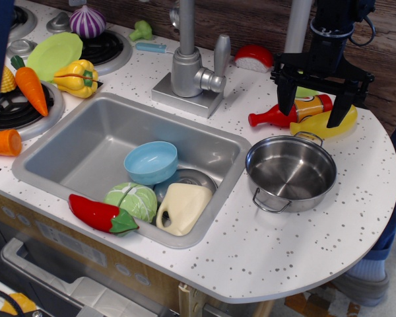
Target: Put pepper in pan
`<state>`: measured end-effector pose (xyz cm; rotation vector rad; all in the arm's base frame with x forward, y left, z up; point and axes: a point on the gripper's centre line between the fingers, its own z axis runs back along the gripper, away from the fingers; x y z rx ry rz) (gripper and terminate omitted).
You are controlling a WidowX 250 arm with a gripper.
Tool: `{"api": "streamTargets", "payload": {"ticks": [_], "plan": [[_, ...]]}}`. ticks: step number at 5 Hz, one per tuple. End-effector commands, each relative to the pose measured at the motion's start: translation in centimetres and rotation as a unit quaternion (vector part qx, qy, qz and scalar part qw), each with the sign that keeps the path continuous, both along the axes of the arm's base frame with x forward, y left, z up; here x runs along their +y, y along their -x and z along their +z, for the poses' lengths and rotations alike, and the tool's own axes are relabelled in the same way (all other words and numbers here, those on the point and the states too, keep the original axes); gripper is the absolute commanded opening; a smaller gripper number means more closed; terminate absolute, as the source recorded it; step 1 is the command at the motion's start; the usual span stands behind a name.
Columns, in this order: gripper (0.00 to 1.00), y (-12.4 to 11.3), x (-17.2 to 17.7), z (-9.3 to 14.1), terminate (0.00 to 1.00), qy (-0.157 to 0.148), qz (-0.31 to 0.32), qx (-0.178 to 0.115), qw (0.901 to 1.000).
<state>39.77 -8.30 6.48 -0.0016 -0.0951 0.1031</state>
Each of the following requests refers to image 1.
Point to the toy oven door handle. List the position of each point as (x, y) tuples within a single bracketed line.
[(89, 296)]

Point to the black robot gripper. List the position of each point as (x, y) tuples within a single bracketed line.
[(324, 67)]

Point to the grey vertical pole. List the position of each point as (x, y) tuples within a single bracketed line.
[(297, 25)]

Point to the toy stove burner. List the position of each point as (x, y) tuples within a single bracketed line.
[(108, 52), (16, 112)]

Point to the yellow toy corn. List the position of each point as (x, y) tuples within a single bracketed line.
[(8, 82)]

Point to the light green plastic plate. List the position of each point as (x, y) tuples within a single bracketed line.
[(54, 53)]

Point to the green toy cabbage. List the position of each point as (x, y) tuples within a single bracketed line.
[(138, 200)]

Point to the red toy ketchup bottle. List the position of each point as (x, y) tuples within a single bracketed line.
[(301, 109)]

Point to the green toy broccoli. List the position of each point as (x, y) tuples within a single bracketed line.
[(142, 30)]

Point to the purple toy onion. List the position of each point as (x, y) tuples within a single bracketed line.
[(87, 22)]

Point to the yellow toy bell pepper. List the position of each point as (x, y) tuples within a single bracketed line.
[(79, 79)]

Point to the grey toy sink basin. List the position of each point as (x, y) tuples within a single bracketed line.
[(84, 153)]

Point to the silver stove knob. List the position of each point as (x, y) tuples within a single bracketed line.
[(59, 24), (22, 48)]

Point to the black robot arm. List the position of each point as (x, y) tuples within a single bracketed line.
[(356, 10)]

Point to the orange toy cup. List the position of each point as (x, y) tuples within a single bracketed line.
[(10, 142)]

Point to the red toy chili pepper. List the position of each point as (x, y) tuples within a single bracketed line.
[(101, 216)]

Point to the red white toy sushi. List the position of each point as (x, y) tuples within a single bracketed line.
[(255, 58)]

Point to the cream toy milk jug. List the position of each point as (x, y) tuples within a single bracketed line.
[(181, 207)]

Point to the person's shoe and sock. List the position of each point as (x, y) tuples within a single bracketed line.
[(366, 283)]

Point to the light blue plastic bowl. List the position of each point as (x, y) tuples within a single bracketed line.
[(152, 163)]

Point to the orange toy carrot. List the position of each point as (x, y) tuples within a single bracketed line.
[(29, 84)]

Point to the stainless steel pan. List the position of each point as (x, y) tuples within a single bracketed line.
[(291, 173)]

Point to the front toy stove burner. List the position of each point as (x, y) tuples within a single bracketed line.
[(16, 112)]

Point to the light blue toy utensil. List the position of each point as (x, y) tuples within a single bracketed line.
[(154, 48)]

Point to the rear toy stove burner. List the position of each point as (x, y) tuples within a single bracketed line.
[(108, 52)]

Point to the silver toy faucet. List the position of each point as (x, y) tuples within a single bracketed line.
[(190, 86)]

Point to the yellow toy mustard bottle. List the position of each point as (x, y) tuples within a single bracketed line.
[(317, 124)]

